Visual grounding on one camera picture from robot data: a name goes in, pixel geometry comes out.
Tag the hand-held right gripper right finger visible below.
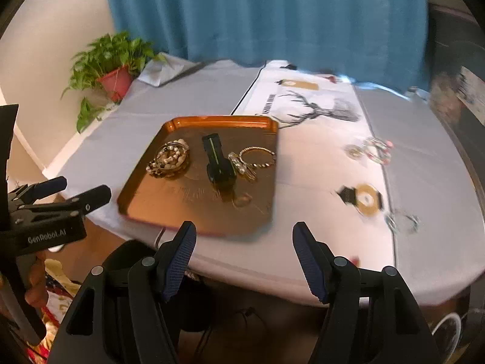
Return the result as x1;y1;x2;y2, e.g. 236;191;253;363
292;221;440;364

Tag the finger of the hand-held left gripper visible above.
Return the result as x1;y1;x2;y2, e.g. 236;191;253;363
8;176;68;206
11;184;113;230

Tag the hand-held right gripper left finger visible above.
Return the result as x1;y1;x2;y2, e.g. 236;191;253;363
47;221;198;364

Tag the golden metal tray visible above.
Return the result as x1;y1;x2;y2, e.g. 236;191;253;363
117;116;280;236

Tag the beige bead bracelet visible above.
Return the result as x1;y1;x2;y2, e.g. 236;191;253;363
146;148;182;179

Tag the black green wristwatch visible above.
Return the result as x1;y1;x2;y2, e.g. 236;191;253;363
202;133;237;192

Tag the silver twisted bangle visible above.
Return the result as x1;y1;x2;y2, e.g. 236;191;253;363
239;146;277;170

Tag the silver pearl hair clip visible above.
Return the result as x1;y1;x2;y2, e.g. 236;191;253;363
227;152;258;183

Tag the person's left hand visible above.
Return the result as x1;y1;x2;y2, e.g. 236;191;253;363
23;253;48;308

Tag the floral printed cloth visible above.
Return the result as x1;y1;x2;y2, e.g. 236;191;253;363
28;258;82;361

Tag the white deer printed tablecloth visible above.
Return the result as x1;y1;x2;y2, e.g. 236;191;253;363
155;60;398;306

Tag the green plant in red pot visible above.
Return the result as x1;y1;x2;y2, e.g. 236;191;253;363
61;32;169;134

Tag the grey tablecloth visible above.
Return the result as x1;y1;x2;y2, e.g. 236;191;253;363
45;54;479;308

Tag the dark patterned board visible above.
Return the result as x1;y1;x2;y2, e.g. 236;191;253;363
426;0;485;183

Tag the white sticker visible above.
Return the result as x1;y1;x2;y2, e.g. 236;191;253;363
457;66;485;105

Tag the blue curtain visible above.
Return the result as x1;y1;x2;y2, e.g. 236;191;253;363
102;0;430;88

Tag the black cable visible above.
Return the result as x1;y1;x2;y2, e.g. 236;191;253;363
178;307;262;361

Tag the colourful bead bracelet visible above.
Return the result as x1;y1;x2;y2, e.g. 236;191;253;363
362;137;393;165

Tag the white cable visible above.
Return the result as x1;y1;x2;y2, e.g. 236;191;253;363
432;313;463;349

